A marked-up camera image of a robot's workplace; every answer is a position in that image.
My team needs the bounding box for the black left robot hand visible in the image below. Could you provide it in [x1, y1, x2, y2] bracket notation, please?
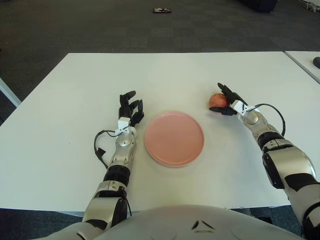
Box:
[117, 90, 145, 127]

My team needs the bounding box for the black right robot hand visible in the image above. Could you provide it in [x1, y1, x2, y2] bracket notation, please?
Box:
[209, 82, 249, 116]

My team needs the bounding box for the red yellow apple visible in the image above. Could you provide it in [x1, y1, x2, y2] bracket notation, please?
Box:
[208, 92, 230, 109]

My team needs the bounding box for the pink round plate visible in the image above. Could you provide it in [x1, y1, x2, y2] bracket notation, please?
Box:
[144, 110, 205, 168]

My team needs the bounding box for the large black case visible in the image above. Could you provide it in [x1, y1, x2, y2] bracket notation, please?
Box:
[237, 0, 279, 13]

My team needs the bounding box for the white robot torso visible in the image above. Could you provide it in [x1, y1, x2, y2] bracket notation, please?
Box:
[47, 204, 311, 240]

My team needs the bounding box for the grey crumpled cloth item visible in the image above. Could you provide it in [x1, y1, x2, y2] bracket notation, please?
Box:
[303, 1, 320, 11]

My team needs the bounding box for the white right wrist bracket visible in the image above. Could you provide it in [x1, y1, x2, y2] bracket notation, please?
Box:
[231, 99, 251, 116]

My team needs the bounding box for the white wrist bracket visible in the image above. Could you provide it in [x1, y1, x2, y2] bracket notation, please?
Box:
[116, 116, 131, 133]
[231, 99, 251, 116]

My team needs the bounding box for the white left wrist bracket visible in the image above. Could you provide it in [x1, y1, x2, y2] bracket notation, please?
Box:
[116, 116, 131, 133]

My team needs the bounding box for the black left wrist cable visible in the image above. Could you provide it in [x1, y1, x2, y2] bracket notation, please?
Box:
[93, 128, 121, 168]

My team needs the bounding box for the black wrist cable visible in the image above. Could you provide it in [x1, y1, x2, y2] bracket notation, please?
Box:
[249, 103, 287, 137]
[93, 128, 121, 168]

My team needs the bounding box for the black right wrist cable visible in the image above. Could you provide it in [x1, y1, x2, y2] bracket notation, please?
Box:
[249, 103, 287, 137]

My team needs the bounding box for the white desk frame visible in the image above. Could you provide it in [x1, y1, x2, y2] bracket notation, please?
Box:
[0, 76, 22, 127]

